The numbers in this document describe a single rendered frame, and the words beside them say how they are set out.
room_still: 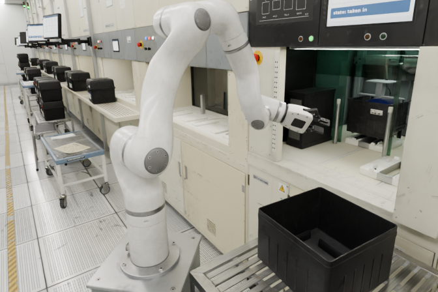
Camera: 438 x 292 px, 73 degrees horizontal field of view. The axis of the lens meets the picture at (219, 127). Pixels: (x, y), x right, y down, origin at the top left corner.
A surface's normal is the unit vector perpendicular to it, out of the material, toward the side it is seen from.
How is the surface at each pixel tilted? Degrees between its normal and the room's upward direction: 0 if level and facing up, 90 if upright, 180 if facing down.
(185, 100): 90
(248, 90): 71
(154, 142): 64
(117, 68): 90
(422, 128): 90
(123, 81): 90
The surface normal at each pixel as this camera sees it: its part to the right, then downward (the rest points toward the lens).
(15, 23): 0.58, 0.22
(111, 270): -0.02, -0.96
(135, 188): -0.01, -0.70
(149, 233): 0.34, 0.25
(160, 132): 0.66, -0.28
